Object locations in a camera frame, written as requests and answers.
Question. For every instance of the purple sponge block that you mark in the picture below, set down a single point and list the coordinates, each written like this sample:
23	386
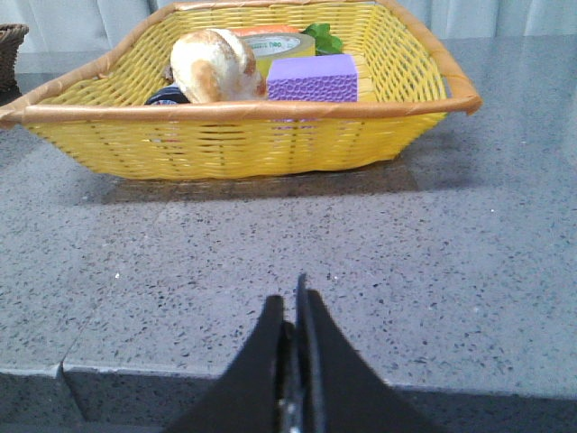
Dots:
330	78

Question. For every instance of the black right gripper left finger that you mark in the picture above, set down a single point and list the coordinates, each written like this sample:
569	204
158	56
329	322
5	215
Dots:
245	398

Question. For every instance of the bread roll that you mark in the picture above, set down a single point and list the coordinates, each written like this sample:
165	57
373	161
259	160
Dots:
215	65

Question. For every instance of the brown wicker basket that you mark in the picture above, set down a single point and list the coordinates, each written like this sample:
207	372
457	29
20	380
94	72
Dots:
12	37

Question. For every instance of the white curtain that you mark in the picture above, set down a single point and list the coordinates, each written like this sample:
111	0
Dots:
97	25

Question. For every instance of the yellow packing tape roll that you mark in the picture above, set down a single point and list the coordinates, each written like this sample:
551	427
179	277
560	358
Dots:
268	47

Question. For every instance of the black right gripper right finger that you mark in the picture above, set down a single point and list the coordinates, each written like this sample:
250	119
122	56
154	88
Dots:
333	389

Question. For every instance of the yellow wicker basket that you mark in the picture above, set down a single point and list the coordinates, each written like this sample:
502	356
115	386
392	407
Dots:
98	113

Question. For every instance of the orange toy carrot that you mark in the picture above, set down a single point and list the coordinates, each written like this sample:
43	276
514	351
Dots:
326	43

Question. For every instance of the blue snack packet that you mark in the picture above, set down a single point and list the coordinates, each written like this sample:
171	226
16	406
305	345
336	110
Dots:
169	95

